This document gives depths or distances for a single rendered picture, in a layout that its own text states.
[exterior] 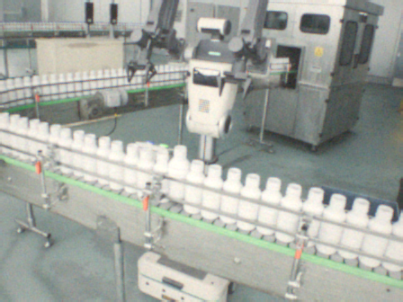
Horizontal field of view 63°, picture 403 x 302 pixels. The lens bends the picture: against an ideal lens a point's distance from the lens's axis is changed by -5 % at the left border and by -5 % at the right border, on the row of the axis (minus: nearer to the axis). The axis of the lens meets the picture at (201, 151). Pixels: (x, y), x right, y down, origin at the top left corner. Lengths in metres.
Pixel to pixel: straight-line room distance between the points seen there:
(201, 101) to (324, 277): 1.05
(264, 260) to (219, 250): 0.14
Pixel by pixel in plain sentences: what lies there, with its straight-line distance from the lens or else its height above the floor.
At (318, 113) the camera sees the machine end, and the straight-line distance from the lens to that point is 4.61.
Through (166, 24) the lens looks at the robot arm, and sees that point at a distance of 1.73.
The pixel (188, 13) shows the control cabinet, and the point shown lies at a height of 1.66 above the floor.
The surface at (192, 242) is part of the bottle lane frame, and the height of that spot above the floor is 0.92.
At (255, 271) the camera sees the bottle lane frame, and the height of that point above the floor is 0.89.
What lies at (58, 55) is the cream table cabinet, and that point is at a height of 1.01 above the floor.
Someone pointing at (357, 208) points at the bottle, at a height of 1.15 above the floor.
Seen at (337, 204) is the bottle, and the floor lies 1.15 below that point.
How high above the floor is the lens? 1.57
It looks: 21 degrees down
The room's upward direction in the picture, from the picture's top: 4 degrees clockwise
